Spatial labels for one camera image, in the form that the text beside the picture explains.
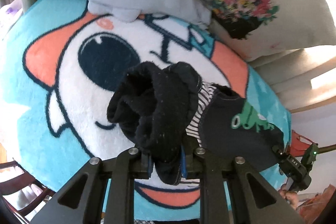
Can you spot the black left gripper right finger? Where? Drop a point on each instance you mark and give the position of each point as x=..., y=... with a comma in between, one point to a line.
x=232, y=191

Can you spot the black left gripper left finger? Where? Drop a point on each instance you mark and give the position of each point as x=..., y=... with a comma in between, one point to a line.
x=102, y=191

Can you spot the dark navy child pants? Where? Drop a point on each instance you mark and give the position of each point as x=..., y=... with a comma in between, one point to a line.
x=156, y=108

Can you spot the right hand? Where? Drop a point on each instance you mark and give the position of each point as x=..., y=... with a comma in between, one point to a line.
x=290, y=197

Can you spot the wooden coat stand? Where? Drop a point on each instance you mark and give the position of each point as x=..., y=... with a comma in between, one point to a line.
x=327, y=149

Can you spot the red plastic bag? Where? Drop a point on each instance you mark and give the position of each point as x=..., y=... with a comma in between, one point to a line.
x=312, y=206

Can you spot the dark wooden chair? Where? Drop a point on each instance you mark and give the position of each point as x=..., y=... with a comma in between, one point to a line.
x=22, y=195

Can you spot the beige padded headboard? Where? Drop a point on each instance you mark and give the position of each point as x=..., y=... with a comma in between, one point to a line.
x=302, y=79

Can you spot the cartoon face fleece blanket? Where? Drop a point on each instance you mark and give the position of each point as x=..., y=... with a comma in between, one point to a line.
x=60, y=66

